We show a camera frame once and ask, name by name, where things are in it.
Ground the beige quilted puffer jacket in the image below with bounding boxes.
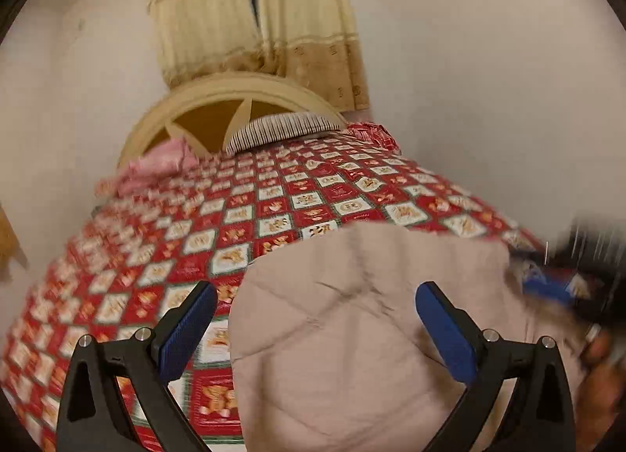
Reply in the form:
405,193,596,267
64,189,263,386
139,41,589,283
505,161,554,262
229,221,584,451

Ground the person's right hand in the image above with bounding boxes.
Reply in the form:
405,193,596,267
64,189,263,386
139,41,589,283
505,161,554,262
575,329,625,451

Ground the red patchwork cartoon bedspread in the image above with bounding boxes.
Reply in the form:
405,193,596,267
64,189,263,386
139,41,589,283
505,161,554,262
1,133,537,451

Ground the red crumpled cloth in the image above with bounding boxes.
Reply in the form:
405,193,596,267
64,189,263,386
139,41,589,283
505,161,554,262
346,121,401,154

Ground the pink floral pillow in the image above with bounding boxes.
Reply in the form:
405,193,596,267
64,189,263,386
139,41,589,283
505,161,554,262
94,138,200,198

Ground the grey striped pillow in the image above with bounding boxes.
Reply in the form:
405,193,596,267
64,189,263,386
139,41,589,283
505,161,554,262
224,112,344,155

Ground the cream arched wooden headboard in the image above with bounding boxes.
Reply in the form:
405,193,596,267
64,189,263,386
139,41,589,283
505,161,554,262
118,72,347,168

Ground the beige window curtain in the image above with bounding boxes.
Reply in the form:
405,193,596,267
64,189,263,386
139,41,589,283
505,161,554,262
146,0,369,112

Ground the beige side wall curtain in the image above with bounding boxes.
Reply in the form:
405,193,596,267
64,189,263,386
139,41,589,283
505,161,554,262
0,208,30,283

